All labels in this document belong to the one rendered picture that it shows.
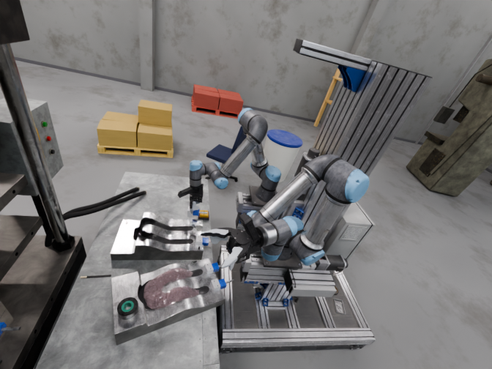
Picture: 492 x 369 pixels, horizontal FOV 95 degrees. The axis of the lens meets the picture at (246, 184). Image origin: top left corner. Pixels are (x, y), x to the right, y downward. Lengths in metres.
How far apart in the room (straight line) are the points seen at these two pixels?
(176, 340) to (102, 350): 0.30
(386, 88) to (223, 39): 6.27
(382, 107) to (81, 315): 1.64
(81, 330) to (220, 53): 6.73
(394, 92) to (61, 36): 7.78
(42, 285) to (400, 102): 1.87
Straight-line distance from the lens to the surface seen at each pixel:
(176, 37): 7.27
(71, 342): 1.36
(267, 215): 0.96
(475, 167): 6.69
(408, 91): 1.24
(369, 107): 1.17
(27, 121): 1.23
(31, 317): 1.48
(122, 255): 1.49
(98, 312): 1.39
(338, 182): 0.92
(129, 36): 7.54
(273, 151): 3.64
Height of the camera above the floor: 2.01
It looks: 34 degrees down
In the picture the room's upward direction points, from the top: 16 degrees clockwise
